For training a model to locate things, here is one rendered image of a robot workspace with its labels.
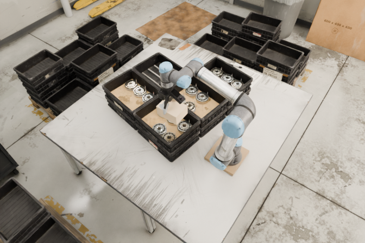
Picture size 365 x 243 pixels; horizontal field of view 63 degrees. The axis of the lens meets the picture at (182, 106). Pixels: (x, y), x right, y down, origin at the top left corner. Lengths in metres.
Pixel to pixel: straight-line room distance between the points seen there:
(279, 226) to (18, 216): 2.01
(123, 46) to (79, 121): 1.44
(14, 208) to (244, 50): 2.71
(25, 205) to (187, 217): 1.20
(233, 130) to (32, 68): 2.53
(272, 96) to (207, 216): 1.18
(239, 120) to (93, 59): 2.21
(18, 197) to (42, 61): 1.60
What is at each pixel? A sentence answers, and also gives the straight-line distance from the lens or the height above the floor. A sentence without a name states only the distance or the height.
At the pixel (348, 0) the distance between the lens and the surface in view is 4.38.
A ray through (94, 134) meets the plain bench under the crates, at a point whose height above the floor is 0.70.
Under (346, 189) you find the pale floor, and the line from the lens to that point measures 3.16.
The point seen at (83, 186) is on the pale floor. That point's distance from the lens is 3.01.
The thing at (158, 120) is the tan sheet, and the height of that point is 0.83.
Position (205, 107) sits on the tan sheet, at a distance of 2.28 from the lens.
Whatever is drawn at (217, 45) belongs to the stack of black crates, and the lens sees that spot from 3.81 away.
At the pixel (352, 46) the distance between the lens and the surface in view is 4.51.
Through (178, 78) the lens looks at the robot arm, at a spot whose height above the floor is 1.43.
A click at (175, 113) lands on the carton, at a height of 1.13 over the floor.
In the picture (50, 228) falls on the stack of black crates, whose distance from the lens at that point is 2.51.
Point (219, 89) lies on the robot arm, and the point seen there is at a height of 1.37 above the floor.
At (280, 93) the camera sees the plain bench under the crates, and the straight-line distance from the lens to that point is 2.68.
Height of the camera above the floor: 2.54
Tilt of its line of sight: 48 degrees down
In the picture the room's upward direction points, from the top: 2 degrees counter-clockwise
